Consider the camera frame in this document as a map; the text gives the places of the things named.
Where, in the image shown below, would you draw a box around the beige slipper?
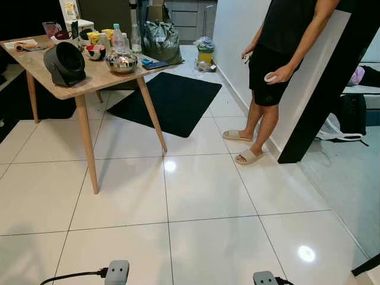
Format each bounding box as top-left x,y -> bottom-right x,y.
235,148 -> 265,166
223,129 -> 255,142

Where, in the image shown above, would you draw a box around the person in black clothes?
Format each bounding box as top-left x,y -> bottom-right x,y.
223,0 -> 357,166

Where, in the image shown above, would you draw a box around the yellow bin with clear bag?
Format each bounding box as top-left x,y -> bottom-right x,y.
194,37 -> 216,72

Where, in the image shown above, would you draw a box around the large black floor mat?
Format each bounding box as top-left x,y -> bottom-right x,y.
107,72 -> 223,138

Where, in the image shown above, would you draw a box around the grey kitchen cabinets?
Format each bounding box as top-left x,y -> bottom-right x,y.
166,0 -> 217,43

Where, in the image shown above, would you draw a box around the black smartphone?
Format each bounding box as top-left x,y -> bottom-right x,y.
142,59 -> 170,70

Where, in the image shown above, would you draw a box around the grey-green plastic bag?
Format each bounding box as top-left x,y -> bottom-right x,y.
142,21 -> 183,66

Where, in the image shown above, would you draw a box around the clear bottle with green label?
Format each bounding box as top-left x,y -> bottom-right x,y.
132,23 -> 143,54

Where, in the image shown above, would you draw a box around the blue-capped water bottle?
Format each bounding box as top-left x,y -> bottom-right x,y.
113,24 -> 126,54

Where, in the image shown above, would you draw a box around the light wooden table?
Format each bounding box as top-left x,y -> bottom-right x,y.
0,34 -> 182,195

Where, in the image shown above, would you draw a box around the red and black bowl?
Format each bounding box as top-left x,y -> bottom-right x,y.
86,45 -> 106,61

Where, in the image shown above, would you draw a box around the dark grey desk fan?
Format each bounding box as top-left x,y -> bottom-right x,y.
43,42 -> 87,88

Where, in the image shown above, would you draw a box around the white food tray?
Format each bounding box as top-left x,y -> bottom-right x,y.
3,39 -> 37,51

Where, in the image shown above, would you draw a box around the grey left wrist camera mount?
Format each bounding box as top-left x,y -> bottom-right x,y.
104,260 -> 130,285

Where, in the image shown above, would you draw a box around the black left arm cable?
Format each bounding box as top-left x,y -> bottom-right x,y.
40,268 -> 109,285

